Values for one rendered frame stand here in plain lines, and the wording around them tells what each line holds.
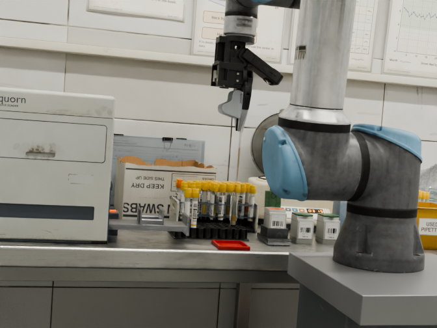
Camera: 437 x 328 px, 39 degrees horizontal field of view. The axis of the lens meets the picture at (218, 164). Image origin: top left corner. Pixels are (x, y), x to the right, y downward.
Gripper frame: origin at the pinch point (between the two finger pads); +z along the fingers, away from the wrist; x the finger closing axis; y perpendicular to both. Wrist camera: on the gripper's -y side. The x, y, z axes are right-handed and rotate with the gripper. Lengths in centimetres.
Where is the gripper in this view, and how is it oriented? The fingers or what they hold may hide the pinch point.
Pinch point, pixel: (240, 125)
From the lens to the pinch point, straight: 143.2
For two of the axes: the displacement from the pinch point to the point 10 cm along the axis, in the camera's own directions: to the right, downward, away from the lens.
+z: -0.8, 9.9, 0.7
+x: 2.3, 0.8, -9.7
